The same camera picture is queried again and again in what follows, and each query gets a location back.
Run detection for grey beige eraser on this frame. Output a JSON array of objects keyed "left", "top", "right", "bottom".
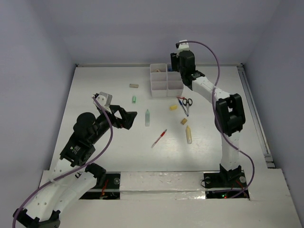
[{"left": 129, "top": 84, "right": 139, "bottom": 88}]

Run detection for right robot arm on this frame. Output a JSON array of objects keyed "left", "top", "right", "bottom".
[{"left": 171, "top": 50, "right": 246, "bottom": 186}]

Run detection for blue gel pen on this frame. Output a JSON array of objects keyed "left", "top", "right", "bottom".
[{"left": 177, "top": 98, "right": 189, "bottom": 117}]

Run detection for tan wooden eraser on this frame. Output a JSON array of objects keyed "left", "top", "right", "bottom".
[{"left": 180, "top": 118, "right": 187, "bottom": 125}]

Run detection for black handled scissors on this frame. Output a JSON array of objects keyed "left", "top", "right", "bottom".
[{"left": 182, "top": 98, "right": 193, "bottom": 115}]

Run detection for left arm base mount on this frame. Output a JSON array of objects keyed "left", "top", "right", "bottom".
[{"left": 80, "top": 172, "right": 121, "bottom": 200}]

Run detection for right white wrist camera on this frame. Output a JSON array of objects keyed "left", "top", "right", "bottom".
[{"left": 175, "top": 40, "right": 190, "bottom": 52}]

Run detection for yellow highlighter cap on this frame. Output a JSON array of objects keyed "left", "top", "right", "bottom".
[{"left": 169, "top": 105, "right": 178, "bottom": 111}]

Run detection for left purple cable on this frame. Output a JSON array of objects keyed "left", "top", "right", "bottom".
[{"left": 12, "top": 97, "right": 114, "bottom": 226}]

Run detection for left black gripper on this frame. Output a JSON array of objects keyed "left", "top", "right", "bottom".
[{"left": 91, "top": 104, "right": 137, "bottom": 143}]

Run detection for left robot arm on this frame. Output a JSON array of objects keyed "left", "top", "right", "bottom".
[{"left": 13, "top": 105, "right": 137, "bottom": 228}]

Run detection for left white compartment organizer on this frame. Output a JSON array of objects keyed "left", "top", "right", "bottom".
[{"left": 150, "top": 64, "right": 167, "bottom": 98}]

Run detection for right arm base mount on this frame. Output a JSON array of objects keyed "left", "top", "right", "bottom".
[{"left": 200, "top": 165, "right": 250, "bottom": 199}]

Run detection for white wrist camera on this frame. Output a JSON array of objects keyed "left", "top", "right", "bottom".
[
  {"left": 175, "top": 40, "right": 190, "bottom": 52},
  {"left": 92, "top": 92, "right": 113, "bottom": 113}
]

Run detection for red gel pen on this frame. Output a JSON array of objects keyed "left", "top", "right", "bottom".
[{"left": 151, "top": 129, "right": 167, "bottom": 148}]

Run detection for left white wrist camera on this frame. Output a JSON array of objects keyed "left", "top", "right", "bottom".
[{"left": 92, "top": 92, "right": 113, "bottom": 113}]

